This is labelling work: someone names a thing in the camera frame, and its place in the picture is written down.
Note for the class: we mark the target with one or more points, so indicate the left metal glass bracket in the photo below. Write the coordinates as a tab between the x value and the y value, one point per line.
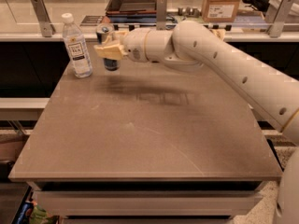
46	27

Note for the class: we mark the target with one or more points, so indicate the right metal glass bracket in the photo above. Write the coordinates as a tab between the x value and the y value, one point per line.
279	17

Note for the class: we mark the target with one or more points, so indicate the green bag in bin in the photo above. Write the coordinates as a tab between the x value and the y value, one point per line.
40	216

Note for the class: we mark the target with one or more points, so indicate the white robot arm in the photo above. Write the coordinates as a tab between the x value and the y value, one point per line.
189	45

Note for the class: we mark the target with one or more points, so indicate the white table drawer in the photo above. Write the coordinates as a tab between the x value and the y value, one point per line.
147	203

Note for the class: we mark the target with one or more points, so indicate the clear plastic water bottle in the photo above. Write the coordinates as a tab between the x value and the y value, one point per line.
76	47

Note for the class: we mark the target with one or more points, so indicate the blue can in bin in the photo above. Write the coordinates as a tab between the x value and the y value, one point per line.
24	213

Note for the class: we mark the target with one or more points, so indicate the cardboard box with label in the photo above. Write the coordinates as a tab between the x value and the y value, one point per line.
219	10

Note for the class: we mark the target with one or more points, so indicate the metal glass bracket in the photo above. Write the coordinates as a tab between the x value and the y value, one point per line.
46	27
161	8
279	17

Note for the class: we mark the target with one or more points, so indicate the redbull can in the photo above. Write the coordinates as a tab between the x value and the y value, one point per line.
102	32

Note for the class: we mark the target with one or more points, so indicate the open dark tray box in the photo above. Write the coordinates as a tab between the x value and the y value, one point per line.
131	7

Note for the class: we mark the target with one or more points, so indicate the middle metal glass bracket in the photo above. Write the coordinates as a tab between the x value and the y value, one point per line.
161	8

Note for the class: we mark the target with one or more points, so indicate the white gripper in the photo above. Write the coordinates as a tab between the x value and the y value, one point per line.
135	45

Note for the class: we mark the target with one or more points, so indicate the yellow brown chip bag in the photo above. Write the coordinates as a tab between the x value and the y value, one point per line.
219	33

